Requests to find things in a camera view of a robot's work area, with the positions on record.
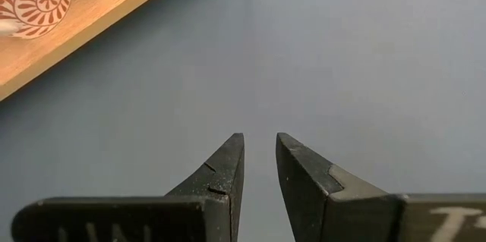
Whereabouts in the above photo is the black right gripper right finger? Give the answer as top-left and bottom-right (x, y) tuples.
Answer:
(276, 132), (486, 242)

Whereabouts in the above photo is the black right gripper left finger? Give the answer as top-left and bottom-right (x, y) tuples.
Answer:
(11, 132), (245, 242)

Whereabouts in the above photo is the wooden tray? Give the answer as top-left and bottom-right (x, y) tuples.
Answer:
(0, 0), (194, 102)

